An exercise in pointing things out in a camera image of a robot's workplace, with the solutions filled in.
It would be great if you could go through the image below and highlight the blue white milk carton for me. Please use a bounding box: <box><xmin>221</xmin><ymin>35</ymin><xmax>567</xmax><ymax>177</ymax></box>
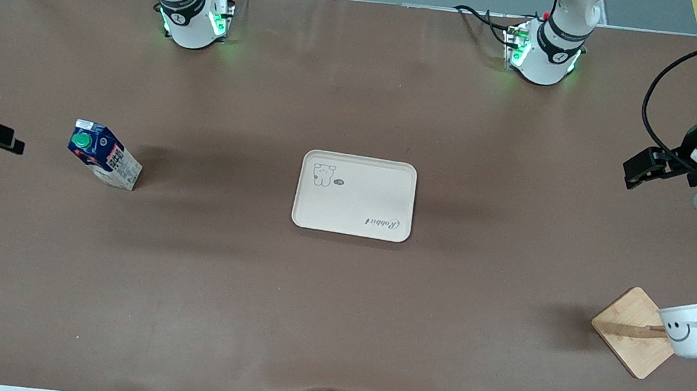
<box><xmin>63</xmin><ymin>118</ymin><xmax>148</xmax><ymax>193</ymax></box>

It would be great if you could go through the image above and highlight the wooden cup hanging rack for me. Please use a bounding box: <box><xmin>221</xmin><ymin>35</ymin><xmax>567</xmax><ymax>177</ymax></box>
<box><xmin>586</xmin><ymin>280</ymin><xmax>697</xmax><ymax>386</ymax></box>

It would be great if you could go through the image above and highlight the cream plastic tray bear print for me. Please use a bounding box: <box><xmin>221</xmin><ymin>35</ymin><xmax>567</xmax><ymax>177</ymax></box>
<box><xmin>289</xmin><ymin>147</ymin><xmax>420</xmax><ymax>244</ymax></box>

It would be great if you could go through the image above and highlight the black left base cable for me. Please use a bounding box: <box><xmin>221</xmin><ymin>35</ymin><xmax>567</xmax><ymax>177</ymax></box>
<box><xmin>451</xmin><ymin>3</ymin><xmax>518</xmax><ymax>47</ymax></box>

